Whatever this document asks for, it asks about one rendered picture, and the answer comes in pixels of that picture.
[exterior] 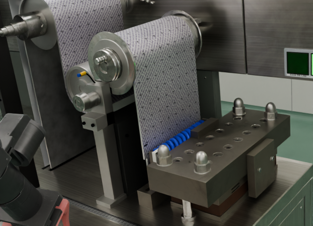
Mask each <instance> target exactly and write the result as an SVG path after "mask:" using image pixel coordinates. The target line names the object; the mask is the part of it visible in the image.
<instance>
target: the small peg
mask: <svg viewBox="0 0 313 226"><path fill-rule="evenodd" d="M106 61H107V57H106V56H105V55H104V56H101V57H98V58H95V64H97V65H98V64H101V63H103V62H106Z"/></svg>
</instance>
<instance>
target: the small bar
mask: <svg viewBox="0 0 313 226"><path fill-rule="evenodd" d="M218 125H219V120H218V119H217V118H212V117H211V118H209V119H208V120H206V121H205V122H203V123H201V124H200V125H198V126H197V127H195V128H193V129H192V130H190V132H191V137H194V138H200V137H202V136H203V135H205V134H206V133H208V132H209V131H211V130H212V129H214V128H215V127H217V126H218Z"/></svg>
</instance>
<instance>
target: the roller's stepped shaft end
mask: <svg viewBox="0 0 313 226"><path fill-rule="evenodd" d="M23 33H24V27H23V25H22V23H21V22H14V23H10V24H8V25H7V26H4V27H3V28H1V29H0V36H1V37H4V36H5V37H9V36H11V37H14V36H18V35H21V34H23Z"/></svg>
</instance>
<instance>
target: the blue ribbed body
mask: <svg viewBox="0 0 313 226"><path fill-rule="evenodd" d="M203 122H204V120H199V121H198V122H196V123H195V124H193V125H192V126H190V127H188V128H187V129H185V130H184V131H181V133H178V134H177V135H176V136H174V137H173V138H170V139H169V140H167V141H166V142H165V143H162V144H164V145H166V146H167V147H168V148H169V150H172V149H174V148H175V147H177V146H178V145H180V144H181V143H183V142H184V141H186V140H187V139H189V138H190V137H191V132H190V130H192V129H193V128H195V127H197V126H198V125H200V124H201V123H203ZM162 144H161V145H162ZM159 146H160V145H159ZM159 146H158V147H159ZM158 147H157V148H154V149H153V151H155V150H157V149H158Z"/></svg>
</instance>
